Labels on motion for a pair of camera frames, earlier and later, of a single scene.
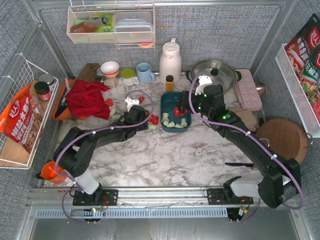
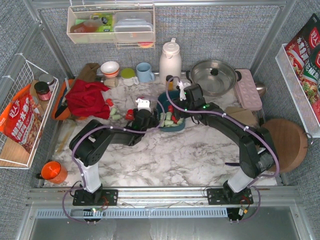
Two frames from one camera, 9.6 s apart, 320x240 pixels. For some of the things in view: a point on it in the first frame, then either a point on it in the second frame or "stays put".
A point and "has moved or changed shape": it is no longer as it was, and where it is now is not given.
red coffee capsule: [176, 112] has moved or changed shape
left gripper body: [144, 120] to [152, 118]
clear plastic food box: [133, 26] stays put
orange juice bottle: [169, 84] stays put
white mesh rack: [308, 114] stays put
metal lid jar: [49, 79] stays put
